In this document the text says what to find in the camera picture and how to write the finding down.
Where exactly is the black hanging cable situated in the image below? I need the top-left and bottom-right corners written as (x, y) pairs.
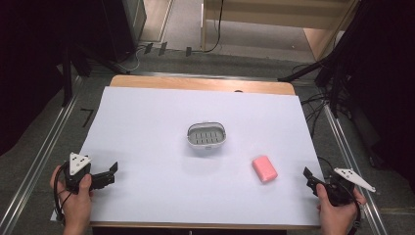
top-left (191, 0), bottom-right (226, 55)

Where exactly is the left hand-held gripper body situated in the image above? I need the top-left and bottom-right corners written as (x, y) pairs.
top-left (63, 151), bottom-right (100, 196)

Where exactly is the person's left hand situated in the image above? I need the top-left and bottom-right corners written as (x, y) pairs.
top-left (49, 164), bottom-right (95, 230)

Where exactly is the person's right hand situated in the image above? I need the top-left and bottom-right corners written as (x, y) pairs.
top-left (315, 183), bottom-right (367, 231)

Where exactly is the black metal stand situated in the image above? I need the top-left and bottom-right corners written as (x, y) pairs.
top-left (277, 0), bottom-right (390, 119)
top-left (60, 41), bottom-right (131, 108)

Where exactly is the black curtain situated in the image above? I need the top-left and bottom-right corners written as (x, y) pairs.
top-left (0, 0), bottom-right (79, 157)
top-left (339, 0), bottom-right (415, 194)

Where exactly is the pink soap bar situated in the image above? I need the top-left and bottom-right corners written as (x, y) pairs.
top-left (251, 155), bottom-right (279, 185)

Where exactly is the white paper sheet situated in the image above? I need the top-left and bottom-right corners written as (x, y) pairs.
top-left (50, 85), bottom-right (325, 227)

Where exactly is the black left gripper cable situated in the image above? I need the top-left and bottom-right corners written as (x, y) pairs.
top-left (53, 169), bottom-right (73, 223)

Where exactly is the light wooden furniture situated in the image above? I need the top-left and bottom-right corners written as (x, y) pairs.
top-left (200, 0), bottom-right (361, 62)

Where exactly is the pale floor cable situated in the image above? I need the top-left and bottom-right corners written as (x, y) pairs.
top-left (115, 44), bottom-right (148, 73)

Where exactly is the wooden table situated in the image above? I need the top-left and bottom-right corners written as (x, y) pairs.
top-left (89, 74), bottom-right (322, 230)

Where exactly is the bundle of black floor cables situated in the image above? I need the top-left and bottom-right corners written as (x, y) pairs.
top-left (291, 63), bottom-right (353, 140)

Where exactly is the metal floor rail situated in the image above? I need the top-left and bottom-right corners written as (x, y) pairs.
top-left (322, 100), bottom-right (390, 235)
top-left (0, 75), bottom-right (84, 235)

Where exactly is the white grey soap dish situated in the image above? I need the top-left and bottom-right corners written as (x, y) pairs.
top-left (186, 121), bottom-right (228, 152)

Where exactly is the dark cabinet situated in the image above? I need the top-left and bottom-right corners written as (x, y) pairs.
top-left (63, 0), bottom-right (148, 64)

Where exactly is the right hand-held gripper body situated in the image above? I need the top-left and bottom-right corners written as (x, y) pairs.
top-left (313, 167), bottom-right (377, 208)

